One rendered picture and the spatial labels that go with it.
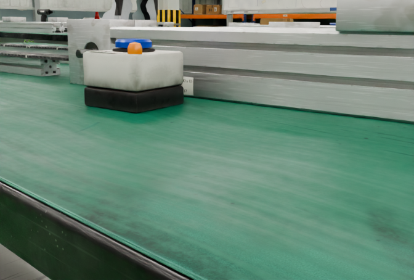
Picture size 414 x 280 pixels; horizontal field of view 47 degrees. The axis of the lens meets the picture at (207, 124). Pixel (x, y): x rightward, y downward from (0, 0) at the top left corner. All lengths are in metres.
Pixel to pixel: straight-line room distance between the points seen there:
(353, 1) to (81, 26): 0.39
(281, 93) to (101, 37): 0.29
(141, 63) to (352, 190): 0.28
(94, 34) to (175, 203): 0.48
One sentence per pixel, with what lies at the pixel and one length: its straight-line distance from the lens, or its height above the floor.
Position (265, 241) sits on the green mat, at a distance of 0.21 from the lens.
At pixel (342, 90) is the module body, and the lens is 0.50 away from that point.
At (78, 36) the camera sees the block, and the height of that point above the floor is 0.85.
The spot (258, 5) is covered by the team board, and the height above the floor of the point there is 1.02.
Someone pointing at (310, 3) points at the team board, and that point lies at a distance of 3.78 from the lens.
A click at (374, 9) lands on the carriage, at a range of 0.48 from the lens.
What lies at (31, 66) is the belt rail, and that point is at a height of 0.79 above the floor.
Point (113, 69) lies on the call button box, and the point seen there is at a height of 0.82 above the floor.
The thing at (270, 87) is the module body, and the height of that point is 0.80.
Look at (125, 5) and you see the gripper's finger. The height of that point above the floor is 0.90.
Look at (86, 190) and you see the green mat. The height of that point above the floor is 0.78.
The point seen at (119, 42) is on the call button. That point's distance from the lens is 0.52.
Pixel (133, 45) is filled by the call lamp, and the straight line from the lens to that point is 0.49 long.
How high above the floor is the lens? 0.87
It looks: 12 degrees down
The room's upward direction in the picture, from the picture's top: 1 degrees clockwise
